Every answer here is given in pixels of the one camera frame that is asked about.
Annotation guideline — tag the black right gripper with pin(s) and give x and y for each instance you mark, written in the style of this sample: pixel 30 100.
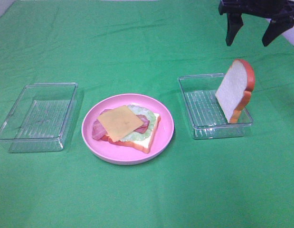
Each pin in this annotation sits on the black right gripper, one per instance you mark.
pixel 281 13

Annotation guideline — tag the toy bread slice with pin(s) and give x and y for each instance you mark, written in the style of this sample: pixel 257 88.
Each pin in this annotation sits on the toy bread slice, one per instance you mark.
pixel 235 90
pixel 144 146

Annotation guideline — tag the toy lettuce leaf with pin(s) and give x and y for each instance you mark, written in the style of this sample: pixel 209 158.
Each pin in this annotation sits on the toy lettuce leaf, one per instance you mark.
pixel 148 116

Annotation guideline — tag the yellow toy cheese slice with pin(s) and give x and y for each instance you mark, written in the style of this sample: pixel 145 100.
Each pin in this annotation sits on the yellow toy cheese slice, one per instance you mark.
pixel 119 122

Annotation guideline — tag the toy bacon strip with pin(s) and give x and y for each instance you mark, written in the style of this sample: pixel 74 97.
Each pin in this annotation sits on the toy bacon strip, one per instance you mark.
pixel 98 131
pixel 121 121

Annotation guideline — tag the right clear plastic container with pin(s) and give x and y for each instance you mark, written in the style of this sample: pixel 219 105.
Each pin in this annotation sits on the right clear plastic container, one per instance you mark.
pixel 203 113

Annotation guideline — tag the clear plastic container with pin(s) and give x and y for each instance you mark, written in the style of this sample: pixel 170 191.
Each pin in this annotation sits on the clear plastic container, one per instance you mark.
pixel 203 113
pixel 41 118

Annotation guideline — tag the green tablecloth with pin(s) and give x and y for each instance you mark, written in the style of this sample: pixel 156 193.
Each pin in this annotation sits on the green tablecloth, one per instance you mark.
pixel 110 48

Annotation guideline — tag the pink round plate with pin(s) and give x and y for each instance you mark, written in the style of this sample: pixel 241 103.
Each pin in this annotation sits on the pink round plate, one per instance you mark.
pixel 126 155

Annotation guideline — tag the left clear plastic container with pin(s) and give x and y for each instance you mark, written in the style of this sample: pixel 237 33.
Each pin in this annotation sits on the left clear plastic container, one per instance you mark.
pixel 41 118

